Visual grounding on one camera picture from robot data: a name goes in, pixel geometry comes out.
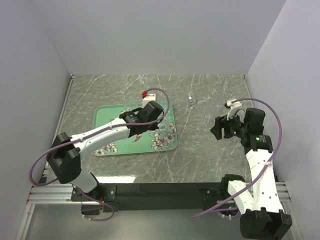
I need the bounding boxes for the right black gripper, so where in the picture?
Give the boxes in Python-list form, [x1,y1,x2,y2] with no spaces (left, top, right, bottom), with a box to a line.
[209,109,248,141]

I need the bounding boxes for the small clear glass mid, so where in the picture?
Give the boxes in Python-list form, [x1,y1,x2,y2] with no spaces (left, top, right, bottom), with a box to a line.
[202,111,213,124]

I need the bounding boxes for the green floral bird tray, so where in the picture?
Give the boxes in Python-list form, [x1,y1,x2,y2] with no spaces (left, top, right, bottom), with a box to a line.
[92,103,178,157]

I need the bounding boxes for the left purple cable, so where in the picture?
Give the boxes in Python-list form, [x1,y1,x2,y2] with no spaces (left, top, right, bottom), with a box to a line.
[29,87,171,222]

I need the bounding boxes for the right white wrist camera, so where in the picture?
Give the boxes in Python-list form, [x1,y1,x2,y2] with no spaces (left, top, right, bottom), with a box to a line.
[225,99,242,120]

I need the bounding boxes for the clear stemmed glass far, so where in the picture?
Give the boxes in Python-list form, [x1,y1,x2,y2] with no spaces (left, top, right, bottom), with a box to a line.
[188,93,197,106]

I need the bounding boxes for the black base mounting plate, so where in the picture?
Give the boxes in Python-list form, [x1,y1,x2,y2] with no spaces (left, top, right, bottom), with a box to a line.
[70,182,248,213]

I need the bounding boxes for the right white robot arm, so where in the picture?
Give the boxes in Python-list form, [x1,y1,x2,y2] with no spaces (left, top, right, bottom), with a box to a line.
[210,108,292,240]

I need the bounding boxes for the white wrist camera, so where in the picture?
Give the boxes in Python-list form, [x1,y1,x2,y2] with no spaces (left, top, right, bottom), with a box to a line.
[141,90,157,108]
[225,99,242,120]

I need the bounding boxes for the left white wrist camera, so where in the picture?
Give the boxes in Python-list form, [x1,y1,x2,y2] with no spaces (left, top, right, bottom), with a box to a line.
[141,90,157,108]

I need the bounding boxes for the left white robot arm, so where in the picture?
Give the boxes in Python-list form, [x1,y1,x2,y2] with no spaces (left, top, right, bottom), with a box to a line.
[46,100,165,201]

